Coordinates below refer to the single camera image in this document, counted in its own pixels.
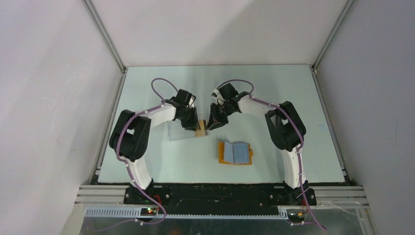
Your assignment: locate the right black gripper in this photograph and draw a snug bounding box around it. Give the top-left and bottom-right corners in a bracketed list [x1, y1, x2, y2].
[207, 102, 235, 131]

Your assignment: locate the orange card holder wallet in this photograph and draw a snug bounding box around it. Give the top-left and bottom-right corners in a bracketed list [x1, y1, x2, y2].
[217, 141, 254, 165]

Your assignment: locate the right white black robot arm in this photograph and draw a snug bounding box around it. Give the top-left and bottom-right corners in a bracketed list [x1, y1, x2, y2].
[207, 81, 308, 205]

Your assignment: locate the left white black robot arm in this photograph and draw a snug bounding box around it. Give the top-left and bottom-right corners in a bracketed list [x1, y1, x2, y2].
[109, 89, 200, 204]

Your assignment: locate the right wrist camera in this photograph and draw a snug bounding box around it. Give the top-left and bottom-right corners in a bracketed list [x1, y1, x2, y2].
[211, 89, 223, 102]

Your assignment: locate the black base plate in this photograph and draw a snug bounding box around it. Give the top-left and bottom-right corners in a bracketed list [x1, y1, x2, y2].
[123, 183, 317, 215]

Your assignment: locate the grey slotted cable duct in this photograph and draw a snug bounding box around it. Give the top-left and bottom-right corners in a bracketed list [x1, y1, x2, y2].
[85, 207, 288, 220]

